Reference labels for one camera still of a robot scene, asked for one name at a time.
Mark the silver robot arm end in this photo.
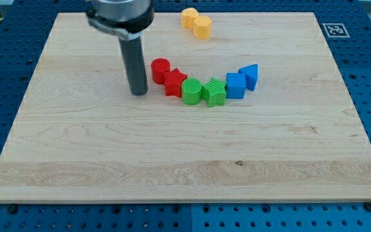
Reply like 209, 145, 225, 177
86, 0, 155, 41

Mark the blue cube block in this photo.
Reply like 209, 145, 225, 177
226, 73, 246, 99

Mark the blue triangle block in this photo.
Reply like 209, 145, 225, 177
238, 64, 258, 92

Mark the green cylinder block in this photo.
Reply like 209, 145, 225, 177
181, 78, 202, 106

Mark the green star block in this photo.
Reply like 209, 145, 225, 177
202, 77, 227, 107

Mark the red star block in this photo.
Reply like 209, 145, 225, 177
163, 68, 187, 98

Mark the red cylinder block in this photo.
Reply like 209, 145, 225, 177
151, 58, 171, 84

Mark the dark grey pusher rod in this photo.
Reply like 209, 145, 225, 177
119, 36, 148, 96

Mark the yellow hexagon block front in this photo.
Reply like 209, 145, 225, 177
193, 16, 212, 39

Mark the yellow pentagon block rear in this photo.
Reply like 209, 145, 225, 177
180, 8, 199, 29

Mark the wooden board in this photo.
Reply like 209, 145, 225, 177
0, 12, 371, 204

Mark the white fiducial marker tag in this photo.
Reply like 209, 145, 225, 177
323, 23, 350, 38

